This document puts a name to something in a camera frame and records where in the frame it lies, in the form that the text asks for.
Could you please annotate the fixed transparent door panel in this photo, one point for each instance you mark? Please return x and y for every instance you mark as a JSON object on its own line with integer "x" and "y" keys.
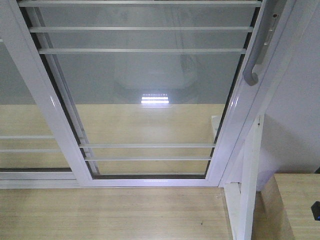
{"x": 26, "y": 141}

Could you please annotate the white door frame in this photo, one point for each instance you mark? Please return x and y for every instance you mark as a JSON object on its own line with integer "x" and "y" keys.
{"x": 262, "y": 105}

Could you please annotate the white support brace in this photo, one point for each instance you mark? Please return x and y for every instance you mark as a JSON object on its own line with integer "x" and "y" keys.
{"x": 240, "y": 186}

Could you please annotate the light wooden box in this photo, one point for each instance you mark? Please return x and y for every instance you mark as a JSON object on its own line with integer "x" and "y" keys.
{"x": 287, "y": 200}

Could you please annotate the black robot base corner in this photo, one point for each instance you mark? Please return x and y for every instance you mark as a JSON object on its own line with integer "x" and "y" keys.
{"x": 315, "y": 208}

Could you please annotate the light wooden base board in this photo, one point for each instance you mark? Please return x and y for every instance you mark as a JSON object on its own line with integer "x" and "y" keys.
{"x": 146, "y": 177}

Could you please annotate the grey door handle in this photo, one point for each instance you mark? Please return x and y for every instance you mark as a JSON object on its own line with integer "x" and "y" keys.
{"x": 269, "y": 20}

